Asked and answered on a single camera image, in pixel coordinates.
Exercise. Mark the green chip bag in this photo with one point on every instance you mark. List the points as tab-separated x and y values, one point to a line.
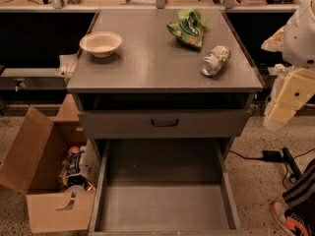
190	27

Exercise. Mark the snack packages in box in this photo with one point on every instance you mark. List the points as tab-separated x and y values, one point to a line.
72	170

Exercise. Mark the black striped trouser leg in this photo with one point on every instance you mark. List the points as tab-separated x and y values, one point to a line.
301	196

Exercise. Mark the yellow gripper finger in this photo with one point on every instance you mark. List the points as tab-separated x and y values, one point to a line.
289	93

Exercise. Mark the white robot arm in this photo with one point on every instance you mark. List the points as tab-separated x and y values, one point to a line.
296	42

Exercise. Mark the white paper bowl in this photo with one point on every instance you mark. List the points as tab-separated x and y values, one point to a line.
101	43

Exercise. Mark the grey top drawer black handle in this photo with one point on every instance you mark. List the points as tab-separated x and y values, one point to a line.
159	124

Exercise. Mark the open grey middle drawer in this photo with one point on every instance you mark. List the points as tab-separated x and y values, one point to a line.
164	187

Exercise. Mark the open cardboard box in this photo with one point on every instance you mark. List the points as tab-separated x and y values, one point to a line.
33	166

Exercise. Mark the grey drawer cabinet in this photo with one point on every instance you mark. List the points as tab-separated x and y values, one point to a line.
154	71

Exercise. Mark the black power adapter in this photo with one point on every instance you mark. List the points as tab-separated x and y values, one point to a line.
272	156

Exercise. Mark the orange sneaker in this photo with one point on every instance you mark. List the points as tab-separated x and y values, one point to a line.
290	221

